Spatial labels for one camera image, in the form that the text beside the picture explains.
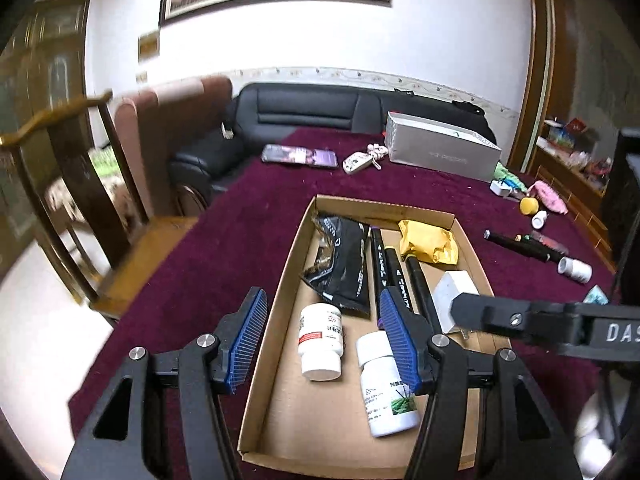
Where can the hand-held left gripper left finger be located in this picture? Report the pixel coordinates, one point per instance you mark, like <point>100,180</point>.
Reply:
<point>247,340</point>

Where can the yellow round object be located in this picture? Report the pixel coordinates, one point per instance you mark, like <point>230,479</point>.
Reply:
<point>529,205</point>

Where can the grey cardboard box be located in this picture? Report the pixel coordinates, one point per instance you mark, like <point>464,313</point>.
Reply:
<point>440,147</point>

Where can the yellow crumpled packet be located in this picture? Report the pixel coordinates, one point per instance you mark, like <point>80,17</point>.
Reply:
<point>430,242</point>

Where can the black leather sofa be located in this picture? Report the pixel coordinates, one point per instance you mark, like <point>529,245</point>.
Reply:
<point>300,110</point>

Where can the clear pack with red contents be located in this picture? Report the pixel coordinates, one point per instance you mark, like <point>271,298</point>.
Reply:
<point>552,245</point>

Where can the red box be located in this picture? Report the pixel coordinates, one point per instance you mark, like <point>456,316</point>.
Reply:
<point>576,125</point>

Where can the brown armchair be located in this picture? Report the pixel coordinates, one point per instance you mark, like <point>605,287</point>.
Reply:
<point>165,135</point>

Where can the shallow cardboard box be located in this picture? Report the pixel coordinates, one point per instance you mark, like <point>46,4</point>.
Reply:
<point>300,410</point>

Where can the black marker pen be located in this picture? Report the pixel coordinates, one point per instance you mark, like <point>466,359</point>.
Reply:
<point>397,275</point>
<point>377,260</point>
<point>420,290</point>

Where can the pink cloth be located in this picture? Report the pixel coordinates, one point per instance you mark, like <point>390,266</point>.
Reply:
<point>550,197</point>

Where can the white power adapter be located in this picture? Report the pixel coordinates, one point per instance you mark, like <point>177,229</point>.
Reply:
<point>457,292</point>

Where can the wooden display cabinet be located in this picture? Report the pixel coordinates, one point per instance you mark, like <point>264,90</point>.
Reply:
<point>35,110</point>

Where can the small gold wall plaque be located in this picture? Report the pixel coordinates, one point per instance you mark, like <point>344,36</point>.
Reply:
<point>148,45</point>

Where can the teal cartoon tissue pack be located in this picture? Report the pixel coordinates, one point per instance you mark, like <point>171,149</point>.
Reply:
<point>596,296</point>

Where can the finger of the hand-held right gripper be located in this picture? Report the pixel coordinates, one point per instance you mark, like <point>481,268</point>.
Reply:
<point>500,317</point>

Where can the small white bottle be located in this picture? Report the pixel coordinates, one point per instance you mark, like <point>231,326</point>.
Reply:
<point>575,270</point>

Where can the white bottle with green label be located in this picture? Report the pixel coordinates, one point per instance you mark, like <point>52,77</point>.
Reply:
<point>382,410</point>

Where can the green cloth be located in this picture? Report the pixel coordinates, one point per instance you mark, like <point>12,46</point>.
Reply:
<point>510,175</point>

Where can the white pill bottle red label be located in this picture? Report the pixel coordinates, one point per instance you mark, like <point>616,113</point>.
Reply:
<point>321,340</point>

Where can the black marker with green cap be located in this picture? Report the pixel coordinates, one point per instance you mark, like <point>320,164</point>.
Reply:
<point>515,246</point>

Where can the smartphone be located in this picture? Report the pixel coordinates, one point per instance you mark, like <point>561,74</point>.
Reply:
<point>299,155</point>

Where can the wooden chair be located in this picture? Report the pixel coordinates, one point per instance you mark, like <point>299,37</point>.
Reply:
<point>135,270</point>

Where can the blue printed box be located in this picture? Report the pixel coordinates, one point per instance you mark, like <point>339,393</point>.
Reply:
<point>560,136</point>

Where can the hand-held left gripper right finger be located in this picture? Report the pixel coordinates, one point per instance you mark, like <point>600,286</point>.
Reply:
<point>400,345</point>

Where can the black foil packet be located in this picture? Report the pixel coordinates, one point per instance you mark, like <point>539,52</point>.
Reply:
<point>340,260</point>

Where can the white key fob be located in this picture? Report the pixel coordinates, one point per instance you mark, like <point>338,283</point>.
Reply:
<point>360,161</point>

